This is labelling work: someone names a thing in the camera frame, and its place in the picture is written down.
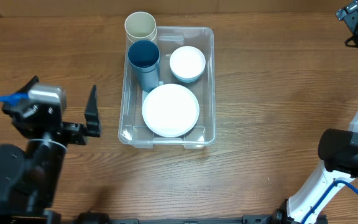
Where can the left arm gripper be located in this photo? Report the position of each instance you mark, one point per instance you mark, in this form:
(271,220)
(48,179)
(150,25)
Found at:
(78,132)

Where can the blue cup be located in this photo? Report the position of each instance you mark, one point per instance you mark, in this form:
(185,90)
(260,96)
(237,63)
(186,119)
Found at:
(148,79)
(144,56)

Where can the beige cup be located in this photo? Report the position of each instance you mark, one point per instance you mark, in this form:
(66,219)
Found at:
(140,24)
(152,38)

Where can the pink plate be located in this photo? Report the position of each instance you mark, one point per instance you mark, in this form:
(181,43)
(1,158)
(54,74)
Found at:
(170,110)

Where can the light blue small bowl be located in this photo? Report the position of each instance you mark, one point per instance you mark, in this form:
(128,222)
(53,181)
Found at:
(186,80)

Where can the pink small bowl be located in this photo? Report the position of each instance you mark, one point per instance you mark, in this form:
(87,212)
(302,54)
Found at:
(187,61)

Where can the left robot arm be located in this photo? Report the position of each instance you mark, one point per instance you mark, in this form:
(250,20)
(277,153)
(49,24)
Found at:
(29,178)

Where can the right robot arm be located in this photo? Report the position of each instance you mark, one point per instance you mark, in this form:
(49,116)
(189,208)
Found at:
(337,168)

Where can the clear plastic storage bin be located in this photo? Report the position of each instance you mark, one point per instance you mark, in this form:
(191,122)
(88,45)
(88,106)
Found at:
(132,129)

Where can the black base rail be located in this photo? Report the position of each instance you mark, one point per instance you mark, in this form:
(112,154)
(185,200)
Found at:
(246,219)

